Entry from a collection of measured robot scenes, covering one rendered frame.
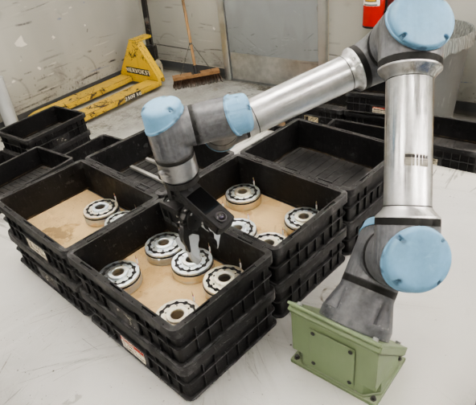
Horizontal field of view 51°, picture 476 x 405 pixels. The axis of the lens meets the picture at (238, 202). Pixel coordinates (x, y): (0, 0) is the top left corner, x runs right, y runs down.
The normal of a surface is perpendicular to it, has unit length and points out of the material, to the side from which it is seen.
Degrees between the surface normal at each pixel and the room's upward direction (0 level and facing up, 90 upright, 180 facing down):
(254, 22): 90
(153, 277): 0
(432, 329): 0
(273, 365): 0
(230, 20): 90
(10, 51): 90
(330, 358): 90
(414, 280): 62
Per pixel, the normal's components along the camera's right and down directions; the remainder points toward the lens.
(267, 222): -0.10, -0.83
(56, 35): 0.80, 0.25
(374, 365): -0.63, 0.48
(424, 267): 0.04, 0.08
